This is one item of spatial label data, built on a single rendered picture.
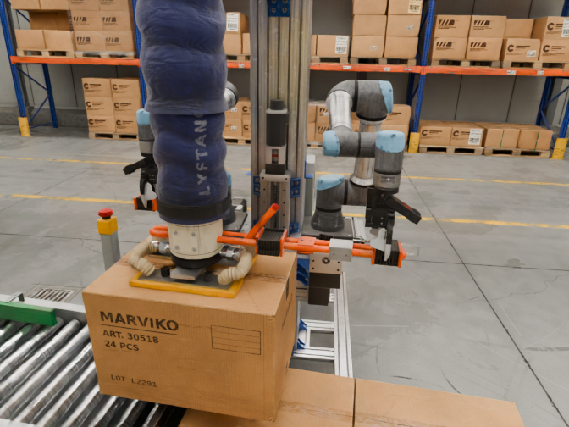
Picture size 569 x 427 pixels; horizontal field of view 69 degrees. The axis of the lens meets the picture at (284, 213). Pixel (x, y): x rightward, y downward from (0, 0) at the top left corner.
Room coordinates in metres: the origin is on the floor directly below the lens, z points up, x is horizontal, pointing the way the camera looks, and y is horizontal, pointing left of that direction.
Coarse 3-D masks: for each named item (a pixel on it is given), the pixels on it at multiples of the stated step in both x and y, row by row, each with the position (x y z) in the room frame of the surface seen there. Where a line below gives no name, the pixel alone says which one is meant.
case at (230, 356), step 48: (144, 240) 1.44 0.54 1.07; (96, 288) 1.09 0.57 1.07; (144, 288) 1.10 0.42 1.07; (240, 288) 1.10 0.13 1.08; (288, 288) 1.18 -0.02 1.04; (96, 336) 1.07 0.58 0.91; (144, 336) 1.04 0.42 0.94; (192, 336) 1.01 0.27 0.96; (240, 336) 0.99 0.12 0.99; (288, 336) 1.20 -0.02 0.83; (144, 384) 1.04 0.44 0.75; (192, 384) 1.01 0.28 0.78; (240, 384) 0.99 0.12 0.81
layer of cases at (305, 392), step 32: (288, 384) 1.27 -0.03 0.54; (320, 384) 1.28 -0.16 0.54; (352, 384) 1.28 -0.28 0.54; (384, 384) 1.28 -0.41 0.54; (192, 416) 1.11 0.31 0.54; (224, 416) 1.11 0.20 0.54; (288, 416) 1.12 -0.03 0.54; (320, 416) 1.12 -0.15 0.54; (352, 416) 1.13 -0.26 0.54; (384, 416) 1.13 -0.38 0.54; (416, 416) 1.13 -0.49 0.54; (448, 416) 1.13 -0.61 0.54; (480, 416) 1.14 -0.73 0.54; (512, 416) 1.14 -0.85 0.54
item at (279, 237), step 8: (264, 232) 1.20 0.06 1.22; (272, 232) 1.21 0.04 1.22; (280, 232) 1.21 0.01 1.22; (256, 240) 1.14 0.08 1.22; (264, 240) 1.13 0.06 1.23; (272, 240) 1.15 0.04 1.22; (280, 240) 1.13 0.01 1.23; (256, 248) 1.14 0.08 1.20; (264, 248) 1.14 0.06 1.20; (272, 248) 1.13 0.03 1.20; (280, 248) 1.13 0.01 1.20; (280, 256) 1.13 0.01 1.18
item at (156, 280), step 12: (144, 276) 1.13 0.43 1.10; (156, 276) 1.13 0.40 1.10; (168, 276) 1.13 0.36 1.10; (204, 276) 1.10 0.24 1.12; (216, 276) 1.13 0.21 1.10; (156, 288) 1.09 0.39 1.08; (168, 288) 1.08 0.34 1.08; (180, 288) 1.08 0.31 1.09; (192, 288) 1.07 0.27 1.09; (204, 288) 1.07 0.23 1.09; (216, 288) 1.07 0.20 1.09; (228, 288) 1.07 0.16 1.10
